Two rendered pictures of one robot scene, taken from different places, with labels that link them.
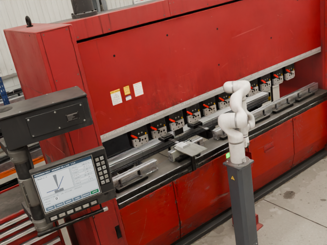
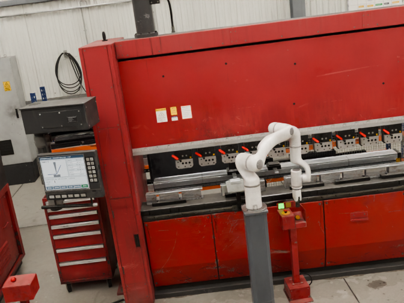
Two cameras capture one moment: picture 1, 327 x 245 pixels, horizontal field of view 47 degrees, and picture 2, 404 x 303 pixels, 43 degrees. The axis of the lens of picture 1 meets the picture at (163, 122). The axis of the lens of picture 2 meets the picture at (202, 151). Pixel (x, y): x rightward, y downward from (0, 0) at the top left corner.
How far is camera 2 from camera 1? 2.20 m
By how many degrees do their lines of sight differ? 31
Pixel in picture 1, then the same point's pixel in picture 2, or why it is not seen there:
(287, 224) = not seen: outside the picture
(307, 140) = not seen: outside the picture
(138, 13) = (193, 39)
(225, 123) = (238, 163)
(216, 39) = (292, 74)
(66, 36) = (104, 54)
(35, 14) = (223, 21)
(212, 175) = not seen: hidden behind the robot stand
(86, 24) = (136, 44)
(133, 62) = (183, 86)
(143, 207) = (173, 228)
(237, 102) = (262, 145)
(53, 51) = (91, 65)
